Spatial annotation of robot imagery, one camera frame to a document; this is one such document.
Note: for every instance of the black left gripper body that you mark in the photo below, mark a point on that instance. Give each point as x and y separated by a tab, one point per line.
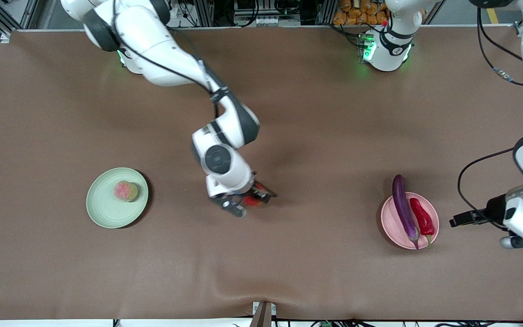
494	210

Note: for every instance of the red yellow apple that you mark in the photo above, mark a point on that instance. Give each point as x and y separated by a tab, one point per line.
250	201

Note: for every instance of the red chili pepper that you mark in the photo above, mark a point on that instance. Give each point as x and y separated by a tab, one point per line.
421	217

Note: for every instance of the long purple eggplant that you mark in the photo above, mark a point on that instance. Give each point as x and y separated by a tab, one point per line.
401	204

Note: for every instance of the pink green peach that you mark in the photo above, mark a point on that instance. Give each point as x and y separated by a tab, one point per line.
125	191

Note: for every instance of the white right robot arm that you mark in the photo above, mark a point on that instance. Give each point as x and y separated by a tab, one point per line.
152	41

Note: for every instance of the brown table cloth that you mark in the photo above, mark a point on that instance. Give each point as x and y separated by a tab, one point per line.
261	254

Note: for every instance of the pink round plate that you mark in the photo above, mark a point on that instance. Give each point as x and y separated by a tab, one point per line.
391	222

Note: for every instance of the pale green round plate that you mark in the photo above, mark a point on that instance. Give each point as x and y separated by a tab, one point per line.
102	204

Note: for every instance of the white terminal block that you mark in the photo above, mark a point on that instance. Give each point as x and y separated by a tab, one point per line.
270	20

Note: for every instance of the pile of orange-brown objects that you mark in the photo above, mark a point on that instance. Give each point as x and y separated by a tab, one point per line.
357	13

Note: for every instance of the aluminium frame post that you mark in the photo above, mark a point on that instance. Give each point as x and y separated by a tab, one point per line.
325	11
203	13

